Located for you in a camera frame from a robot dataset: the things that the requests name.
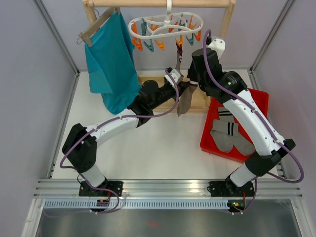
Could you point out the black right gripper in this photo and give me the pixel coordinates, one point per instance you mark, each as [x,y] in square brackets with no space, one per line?
[191,73]

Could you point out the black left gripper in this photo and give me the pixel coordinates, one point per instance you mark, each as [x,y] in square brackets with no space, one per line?
[182,86]

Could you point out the beige sock maroon striped cuff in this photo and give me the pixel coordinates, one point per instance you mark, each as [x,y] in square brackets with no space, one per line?
[179,56]

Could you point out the orange clothespin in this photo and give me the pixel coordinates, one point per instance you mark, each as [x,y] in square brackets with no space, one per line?
[179,41]
[198,35]
[138,44]
[160,44]

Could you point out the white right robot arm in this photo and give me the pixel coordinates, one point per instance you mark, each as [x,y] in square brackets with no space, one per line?
[231,91]

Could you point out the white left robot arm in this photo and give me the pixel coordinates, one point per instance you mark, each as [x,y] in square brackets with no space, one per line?
[80,148]

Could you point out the wooden clothes hanger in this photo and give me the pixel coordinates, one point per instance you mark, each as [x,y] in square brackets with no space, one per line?
[95,23]

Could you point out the wooden clothes rack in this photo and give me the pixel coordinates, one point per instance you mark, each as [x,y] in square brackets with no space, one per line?
[156,61]

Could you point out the teal clothespin front right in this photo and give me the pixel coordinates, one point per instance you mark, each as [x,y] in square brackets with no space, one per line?
[191,39]

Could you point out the teal clothespin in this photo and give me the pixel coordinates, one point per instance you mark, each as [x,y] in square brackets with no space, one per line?
[191,39]
[149,46]

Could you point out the teal clothespin front left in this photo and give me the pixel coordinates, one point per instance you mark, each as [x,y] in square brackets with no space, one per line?
[149,46]

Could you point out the red plastic tray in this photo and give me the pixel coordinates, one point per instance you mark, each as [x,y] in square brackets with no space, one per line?
[207,143]

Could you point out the grey sock black stripes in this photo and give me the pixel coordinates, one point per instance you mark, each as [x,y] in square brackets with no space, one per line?
[226,124]

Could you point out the teal t-shirt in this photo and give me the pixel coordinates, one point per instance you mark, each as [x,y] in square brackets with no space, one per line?
[110,65]

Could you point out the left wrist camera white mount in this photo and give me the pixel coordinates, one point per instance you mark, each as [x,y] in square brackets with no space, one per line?
[173,76]

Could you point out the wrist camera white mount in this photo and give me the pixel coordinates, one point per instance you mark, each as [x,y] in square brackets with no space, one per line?
[218,45]
[173,76]

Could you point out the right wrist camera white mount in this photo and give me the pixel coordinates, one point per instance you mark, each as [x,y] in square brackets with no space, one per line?
[218,45]

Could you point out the white clip hanger frame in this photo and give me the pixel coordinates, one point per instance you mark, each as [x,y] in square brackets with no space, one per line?
[166,25]

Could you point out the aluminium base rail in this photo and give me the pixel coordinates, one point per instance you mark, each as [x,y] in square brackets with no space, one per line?
[165,189]

